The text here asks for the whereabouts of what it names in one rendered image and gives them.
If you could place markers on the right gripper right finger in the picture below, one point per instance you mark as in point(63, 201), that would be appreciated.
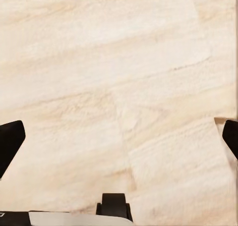
point(230, 136)

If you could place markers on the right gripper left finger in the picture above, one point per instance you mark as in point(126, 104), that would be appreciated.
point(12, 136)

